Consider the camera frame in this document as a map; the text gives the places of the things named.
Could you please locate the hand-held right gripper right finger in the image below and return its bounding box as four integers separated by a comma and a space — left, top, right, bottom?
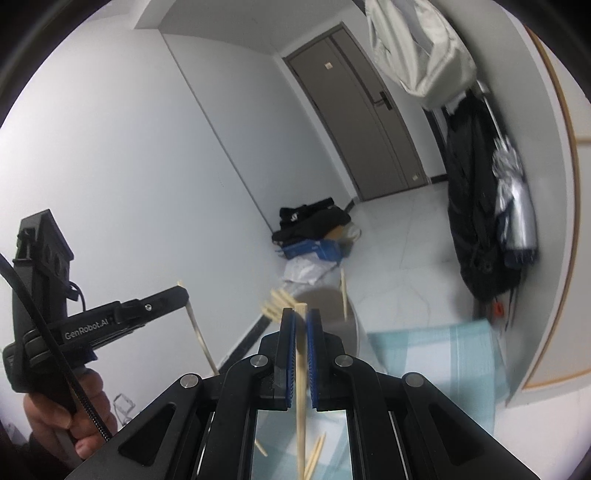
305, 308, 541, 480

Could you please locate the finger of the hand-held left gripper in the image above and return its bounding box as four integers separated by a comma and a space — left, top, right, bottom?
119, 285, 190, 327

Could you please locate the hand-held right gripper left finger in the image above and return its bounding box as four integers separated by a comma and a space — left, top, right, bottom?
65, 307, 299, 480

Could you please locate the white divided utensil holder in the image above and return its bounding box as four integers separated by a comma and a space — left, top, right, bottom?
277, 287, 362, 374

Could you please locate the person's left hand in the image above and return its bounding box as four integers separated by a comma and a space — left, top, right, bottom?
23, 368, 119, 457

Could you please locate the white plastic bag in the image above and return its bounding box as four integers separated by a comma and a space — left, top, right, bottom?
281, 257, 343, 286

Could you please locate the blue box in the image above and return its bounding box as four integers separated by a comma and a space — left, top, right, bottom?
281, 238, 345, 262

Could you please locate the clear plastic object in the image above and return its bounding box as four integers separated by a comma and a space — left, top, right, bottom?
112, 393, 136, 423

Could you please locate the brown cardboard box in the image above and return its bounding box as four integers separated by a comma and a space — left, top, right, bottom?
325, 223, 362, 243

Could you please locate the blue plaid tablecloth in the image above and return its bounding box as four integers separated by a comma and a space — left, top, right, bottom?
252, 318, 509, 480

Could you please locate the black bag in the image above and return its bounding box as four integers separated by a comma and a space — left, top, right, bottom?
270, 197, 352, 246

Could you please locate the black hanging jacket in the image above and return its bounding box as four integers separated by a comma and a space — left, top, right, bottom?
444, 88, 525, 303

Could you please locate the grey door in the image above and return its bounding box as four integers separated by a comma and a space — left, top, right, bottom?
283, 22, 434, 202

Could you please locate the silver folded umbrella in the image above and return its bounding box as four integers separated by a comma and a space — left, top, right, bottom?
490, 136, 540, 267

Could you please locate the wood-framed white board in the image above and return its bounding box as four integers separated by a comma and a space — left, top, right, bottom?
504, 23, 591, 408

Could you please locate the white hanging jacket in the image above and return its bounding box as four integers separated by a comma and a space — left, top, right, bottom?
364, 0, 478, 110

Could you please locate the black cable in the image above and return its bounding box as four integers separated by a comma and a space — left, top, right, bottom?
0, 253, 114, 443

